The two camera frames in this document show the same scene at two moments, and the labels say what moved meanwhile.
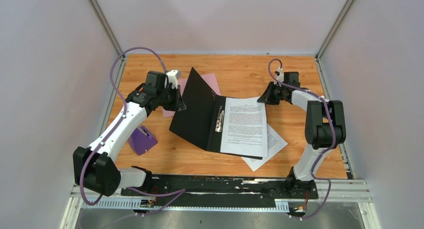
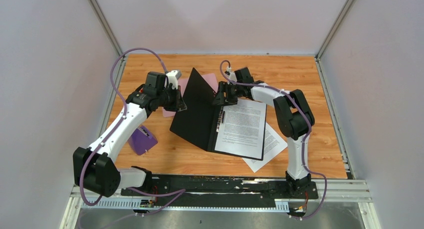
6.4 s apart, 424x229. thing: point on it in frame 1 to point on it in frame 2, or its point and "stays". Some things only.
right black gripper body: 278,95 to 232,92
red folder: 202,123 stays
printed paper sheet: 245,129 stays
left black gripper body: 171,96 stays
